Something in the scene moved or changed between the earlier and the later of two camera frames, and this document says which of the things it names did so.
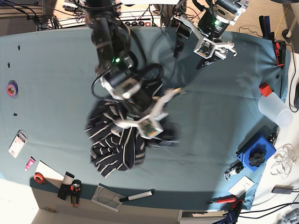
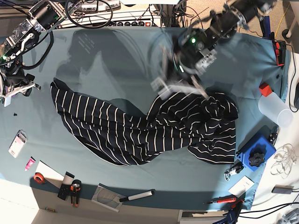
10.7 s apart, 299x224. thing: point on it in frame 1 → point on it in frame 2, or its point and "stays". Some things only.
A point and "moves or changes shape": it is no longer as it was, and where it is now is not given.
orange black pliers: [74, 189] stays
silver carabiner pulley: [235, 168] stays
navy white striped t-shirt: [115, 149] moves or changes shape
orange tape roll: [39, 178] stays
